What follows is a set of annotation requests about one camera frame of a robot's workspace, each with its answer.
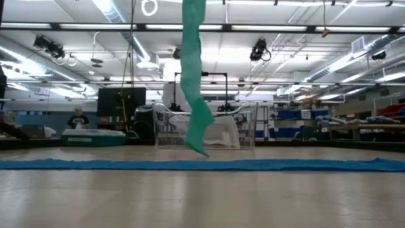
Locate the clear plastic packet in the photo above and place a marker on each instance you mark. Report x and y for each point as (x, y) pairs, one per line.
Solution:
(224, 133)

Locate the black ceiling camera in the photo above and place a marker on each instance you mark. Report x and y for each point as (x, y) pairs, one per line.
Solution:
(259, 50)
(52, 49)
(177, 53)

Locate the yellow hanging hook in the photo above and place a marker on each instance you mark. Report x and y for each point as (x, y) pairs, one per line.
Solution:
(325, 32)

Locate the wooden workbench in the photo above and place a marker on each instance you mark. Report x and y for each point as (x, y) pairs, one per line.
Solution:
(364, 127)

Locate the black overhead light bar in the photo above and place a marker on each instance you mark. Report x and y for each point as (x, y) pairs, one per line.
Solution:
(226, 28)

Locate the clear plastic container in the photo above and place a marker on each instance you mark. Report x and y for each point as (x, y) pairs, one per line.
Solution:
(158, 139)

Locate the teal wipes pack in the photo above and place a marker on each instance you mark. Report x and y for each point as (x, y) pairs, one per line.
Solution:
(91, 139)

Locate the person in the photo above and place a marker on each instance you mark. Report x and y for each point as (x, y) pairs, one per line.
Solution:
(78, 120)

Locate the black aluminium table frame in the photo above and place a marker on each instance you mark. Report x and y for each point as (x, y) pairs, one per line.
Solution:
(316, 145)

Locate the black chair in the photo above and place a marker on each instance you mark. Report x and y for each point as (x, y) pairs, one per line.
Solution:
(144, 123)

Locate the blue storage bins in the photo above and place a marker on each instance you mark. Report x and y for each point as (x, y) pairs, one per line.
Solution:
(291, 114)

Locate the black monitor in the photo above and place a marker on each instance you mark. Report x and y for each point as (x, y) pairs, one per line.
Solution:
(133, 101)

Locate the teal elastic bandage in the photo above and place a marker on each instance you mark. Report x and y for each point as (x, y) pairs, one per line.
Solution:
(191, 63)

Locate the blue elastic bandage strip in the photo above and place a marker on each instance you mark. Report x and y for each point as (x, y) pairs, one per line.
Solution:
(202, 165)

